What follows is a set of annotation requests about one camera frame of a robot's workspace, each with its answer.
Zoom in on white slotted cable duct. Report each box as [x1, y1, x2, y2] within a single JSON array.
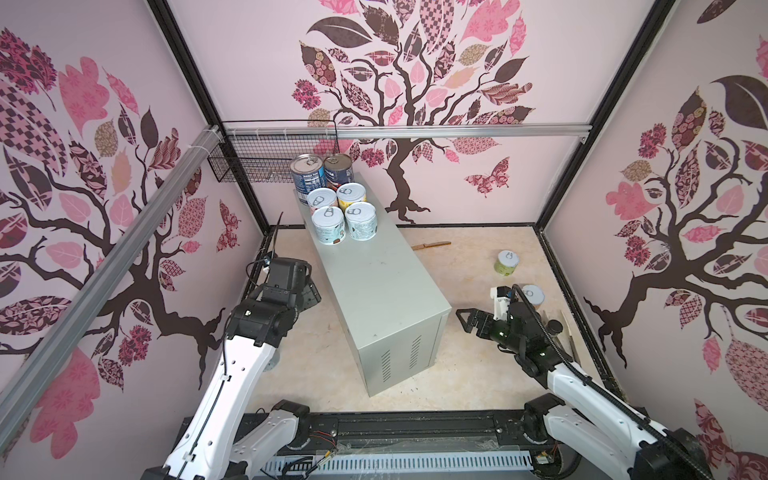
[[259, 451, 533, 478]]

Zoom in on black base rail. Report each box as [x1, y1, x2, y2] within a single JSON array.
[[160, 407, 682, 480]]

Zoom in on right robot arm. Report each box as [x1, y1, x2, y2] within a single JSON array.
[[456, 285, 713, 479]]

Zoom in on yellow labelled can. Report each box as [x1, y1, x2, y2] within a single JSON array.
[[336, 182, 367, 211]]

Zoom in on metal tongs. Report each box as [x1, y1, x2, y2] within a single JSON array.
[[555, 310, 581, 364]]

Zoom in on grey metal cabinet box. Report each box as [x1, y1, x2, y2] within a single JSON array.
[[298, 191, 452, 396]]

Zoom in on horizontal aluminium rail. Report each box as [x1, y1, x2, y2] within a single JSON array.
[[226, 123, 592, 139]]

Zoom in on white green labelled can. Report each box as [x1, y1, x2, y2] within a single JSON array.
[[311, 206, 346, 245]]

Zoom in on diagonal aluminium rail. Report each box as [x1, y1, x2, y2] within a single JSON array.
[[1, 125, 222, 448]]

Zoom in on black wire basket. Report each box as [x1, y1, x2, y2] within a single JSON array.
[[208, 119, 340, 183]]

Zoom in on pale blue labelled can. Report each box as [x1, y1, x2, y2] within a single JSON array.
[[345, 202, 378, 241]]

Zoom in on wooden knife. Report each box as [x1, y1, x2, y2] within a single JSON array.
[[411, 241, 452, 251]]

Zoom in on pink labelled can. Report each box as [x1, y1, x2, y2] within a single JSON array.
[[306, 188, 338, 213]]

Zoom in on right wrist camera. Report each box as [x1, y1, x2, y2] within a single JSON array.
[[490, 286, 516, 321]]

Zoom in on dark pepper shaker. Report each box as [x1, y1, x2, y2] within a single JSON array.
[[546, 319, 564, 337]]

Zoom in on dark red labelled can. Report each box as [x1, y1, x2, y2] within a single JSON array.
[[324, 153, 354, 190]]

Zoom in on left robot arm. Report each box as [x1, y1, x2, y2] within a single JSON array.
[[142, 257, 321, 479]]

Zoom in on orange labelled can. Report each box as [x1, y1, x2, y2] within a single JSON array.
[[522, 284, 546, 308]]

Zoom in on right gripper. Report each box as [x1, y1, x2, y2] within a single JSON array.
[[456, 308, 524, 355]]

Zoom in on large blue labelled can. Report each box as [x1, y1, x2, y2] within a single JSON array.
[[290, 154, 326, 204]]

